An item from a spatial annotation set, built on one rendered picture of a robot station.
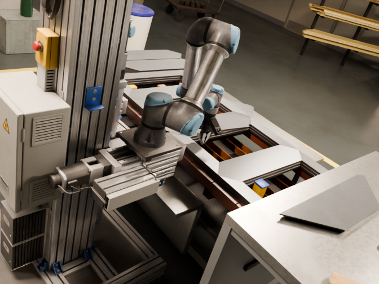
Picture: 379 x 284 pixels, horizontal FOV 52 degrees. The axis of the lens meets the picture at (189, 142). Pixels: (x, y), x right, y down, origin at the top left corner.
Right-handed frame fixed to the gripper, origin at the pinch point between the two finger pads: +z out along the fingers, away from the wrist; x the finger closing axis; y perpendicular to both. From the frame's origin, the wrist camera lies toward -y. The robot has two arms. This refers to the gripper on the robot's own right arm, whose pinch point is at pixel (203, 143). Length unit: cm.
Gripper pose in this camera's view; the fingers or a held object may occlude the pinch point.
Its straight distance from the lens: 224.7
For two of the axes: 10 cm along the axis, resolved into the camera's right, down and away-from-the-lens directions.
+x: -7.5, 1.7, -6.4
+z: -2.5, 8.3, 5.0
